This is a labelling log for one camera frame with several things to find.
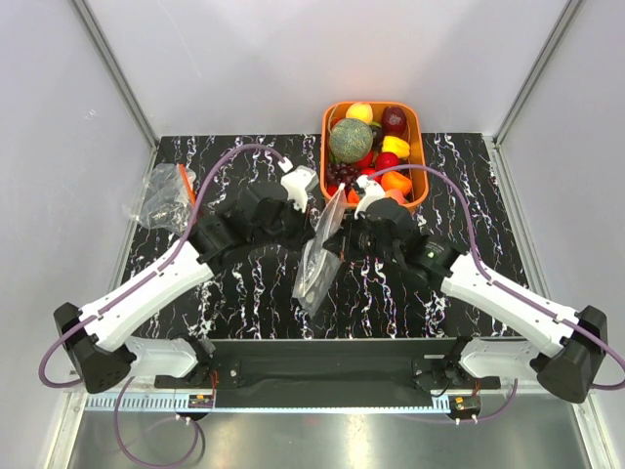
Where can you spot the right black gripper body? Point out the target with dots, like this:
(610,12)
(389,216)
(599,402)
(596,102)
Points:
(360,237)

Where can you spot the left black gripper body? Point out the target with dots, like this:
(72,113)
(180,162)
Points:
(287,233)

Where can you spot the polka dot zip bag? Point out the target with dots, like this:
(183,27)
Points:
(318,266)

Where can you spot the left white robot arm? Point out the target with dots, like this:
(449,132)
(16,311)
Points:
(98,337)

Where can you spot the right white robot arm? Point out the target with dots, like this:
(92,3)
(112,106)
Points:
(559,347)

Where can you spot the crumpled orange zip bag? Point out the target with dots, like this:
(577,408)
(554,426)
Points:
(165,199)

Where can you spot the pink orange peach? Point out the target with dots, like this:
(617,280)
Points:
(397,196)

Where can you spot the orange plastic basket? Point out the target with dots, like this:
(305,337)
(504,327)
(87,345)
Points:
(412,135)

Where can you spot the orange tangerine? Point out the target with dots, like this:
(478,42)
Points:
(353,197)

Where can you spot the orange bell pepper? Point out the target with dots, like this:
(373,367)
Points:
(394,180)

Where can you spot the red pomegranate fruit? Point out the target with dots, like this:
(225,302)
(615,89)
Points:
(385,160)

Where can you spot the purple grape bunch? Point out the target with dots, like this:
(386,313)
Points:
(341,173)

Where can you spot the yellow bell pepper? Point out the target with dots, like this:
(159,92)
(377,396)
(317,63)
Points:
(397,146)

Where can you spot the green netted melon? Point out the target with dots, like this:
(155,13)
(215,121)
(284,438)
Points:
(350,140)

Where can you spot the dark purple plum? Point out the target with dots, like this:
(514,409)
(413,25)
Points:
(377,134)

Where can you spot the dark red apple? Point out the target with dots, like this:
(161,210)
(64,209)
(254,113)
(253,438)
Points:
(394,121)

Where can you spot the yellow red peach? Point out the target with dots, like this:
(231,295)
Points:
(360,111)

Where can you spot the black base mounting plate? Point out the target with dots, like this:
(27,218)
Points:
(324,375)

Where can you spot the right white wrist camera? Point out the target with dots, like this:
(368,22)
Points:
(369,191)

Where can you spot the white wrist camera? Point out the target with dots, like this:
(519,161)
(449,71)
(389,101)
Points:
(299,183)
(369,191)

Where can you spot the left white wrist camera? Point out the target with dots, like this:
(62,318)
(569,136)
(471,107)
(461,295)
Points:
(299,183)

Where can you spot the white slotted cable duct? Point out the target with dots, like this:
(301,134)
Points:
(162,402)

